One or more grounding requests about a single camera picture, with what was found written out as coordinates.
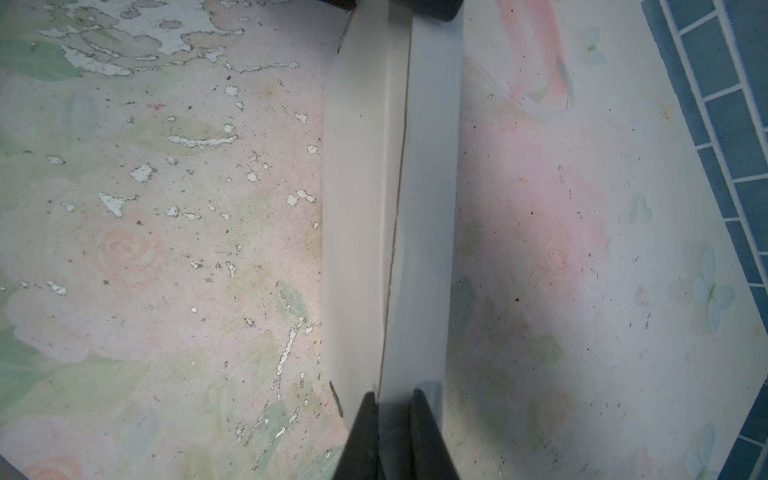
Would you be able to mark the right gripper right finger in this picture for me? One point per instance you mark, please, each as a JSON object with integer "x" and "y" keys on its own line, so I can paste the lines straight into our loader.
{"x": 430, "y": 457}

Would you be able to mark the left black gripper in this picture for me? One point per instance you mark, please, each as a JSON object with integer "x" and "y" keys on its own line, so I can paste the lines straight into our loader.
{"x": 442, "y": 10}

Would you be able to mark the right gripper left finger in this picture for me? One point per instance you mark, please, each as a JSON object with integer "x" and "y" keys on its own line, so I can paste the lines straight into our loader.
{"x": 359, "y": 459}

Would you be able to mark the white paper box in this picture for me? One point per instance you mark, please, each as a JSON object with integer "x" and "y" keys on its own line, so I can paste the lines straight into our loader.
{"x": 389, "y": 177}

